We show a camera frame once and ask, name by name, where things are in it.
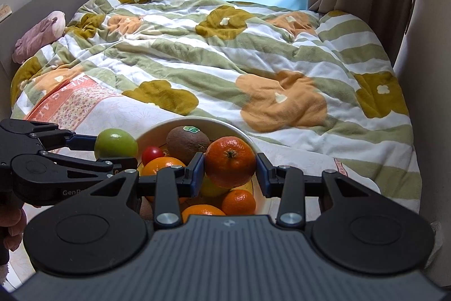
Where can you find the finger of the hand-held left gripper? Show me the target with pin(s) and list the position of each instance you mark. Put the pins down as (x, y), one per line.
(82, 141)
(88, 164)

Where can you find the floral striped blanket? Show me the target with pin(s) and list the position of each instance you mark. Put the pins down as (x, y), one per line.
(218, 57)

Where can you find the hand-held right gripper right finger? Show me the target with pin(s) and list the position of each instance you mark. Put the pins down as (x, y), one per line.
(261, 174)

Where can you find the small mandarin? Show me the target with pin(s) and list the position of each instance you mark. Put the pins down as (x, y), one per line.
(239, 201)
(202, 210)

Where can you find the green apple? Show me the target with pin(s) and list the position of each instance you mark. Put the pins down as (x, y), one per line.
(211, 189)
(116, 144)

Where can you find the large orange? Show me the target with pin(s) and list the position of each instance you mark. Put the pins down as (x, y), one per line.
(162, 167)
(230, 161)

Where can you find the brown kiwi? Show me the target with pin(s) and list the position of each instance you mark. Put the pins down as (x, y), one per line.
(186, 144)

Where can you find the person's left hand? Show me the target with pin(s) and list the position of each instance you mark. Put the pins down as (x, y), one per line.
(16, 227)

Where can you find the small red tomato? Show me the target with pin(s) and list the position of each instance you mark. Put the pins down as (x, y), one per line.
(152, 153)

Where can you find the pink plush toy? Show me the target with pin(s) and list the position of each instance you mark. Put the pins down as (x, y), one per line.
(37, 36)

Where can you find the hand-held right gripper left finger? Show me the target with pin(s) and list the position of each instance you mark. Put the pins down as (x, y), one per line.
(198, 174)

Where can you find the cream bowl with yellow pattern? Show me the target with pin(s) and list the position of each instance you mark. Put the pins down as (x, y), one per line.
(225, 128)

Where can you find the white cloth with pink border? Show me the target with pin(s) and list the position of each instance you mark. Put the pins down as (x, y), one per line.
(116, 110)

